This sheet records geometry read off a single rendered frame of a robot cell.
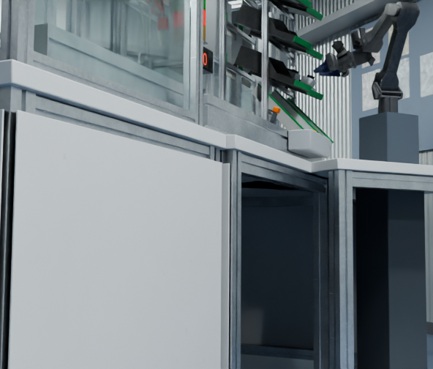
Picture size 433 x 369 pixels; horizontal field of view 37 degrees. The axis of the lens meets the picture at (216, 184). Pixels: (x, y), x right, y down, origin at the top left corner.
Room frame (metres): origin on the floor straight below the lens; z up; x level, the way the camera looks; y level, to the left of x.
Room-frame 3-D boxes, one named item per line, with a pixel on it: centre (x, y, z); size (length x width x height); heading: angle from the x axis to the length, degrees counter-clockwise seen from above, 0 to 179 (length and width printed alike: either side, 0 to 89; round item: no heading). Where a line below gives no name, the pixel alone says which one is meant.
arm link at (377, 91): (2.18, -0.58, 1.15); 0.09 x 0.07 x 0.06; 103
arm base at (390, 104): (2.18, -0.58, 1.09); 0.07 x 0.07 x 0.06; 27
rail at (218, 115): (1.81, -0.14, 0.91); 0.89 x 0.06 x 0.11; 155
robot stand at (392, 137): (2.18, -0.58, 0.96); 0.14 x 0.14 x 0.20; 27
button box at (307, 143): (1.95, -0.28, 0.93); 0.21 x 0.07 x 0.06; 155
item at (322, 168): (2.22, -0.56, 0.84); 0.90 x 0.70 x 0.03; 117
